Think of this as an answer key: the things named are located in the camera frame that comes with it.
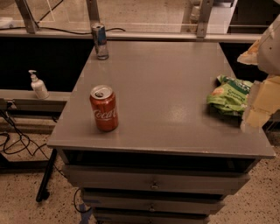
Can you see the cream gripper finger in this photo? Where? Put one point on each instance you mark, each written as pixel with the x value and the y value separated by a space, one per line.
pixel 263 103
pixel 250 56

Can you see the green rice chip bag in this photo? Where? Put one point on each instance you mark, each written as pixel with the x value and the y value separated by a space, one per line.
pixel 231 96

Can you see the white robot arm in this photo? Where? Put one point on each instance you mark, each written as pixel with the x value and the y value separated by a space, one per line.
pixel 268 56

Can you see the red Coca-Cola can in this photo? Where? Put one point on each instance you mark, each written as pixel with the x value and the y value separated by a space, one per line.
pixel 103 103

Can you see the blue silver energy drink can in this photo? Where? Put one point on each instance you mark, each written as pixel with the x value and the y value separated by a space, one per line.
pixel 100 41

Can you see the grey drawer cabinet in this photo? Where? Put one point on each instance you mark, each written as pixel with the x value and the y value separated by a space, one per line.
pixel 164 122

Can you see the top grey drawer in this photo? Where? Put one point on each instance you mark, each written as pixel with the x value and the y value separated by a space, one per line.
pixel 120 178

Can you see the grey drawer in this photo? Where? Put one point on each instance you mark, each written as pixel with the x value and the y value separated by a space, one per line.
pixel 120 178
pixel 119 217
pixel 152 203

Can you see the middle grey drawer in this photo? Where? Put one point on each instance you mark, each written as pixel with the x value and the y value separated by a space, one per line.
pixel 152 203

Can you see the bottom grey drawer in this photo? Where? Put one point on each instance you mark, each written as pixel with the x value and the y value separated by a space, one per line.
pixel 119 217

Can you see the white pump soap bottle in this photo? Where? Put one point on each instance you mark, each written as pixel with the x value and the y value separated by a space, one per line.
pixel 38 85

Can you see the black metal table leg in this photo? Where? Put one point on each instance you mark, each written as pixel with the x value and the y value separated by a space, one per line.
pixel 43 193

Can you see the grey metal frame rail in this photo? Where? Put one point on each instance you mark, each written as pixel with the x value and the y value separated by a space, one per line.
pixel 124 19

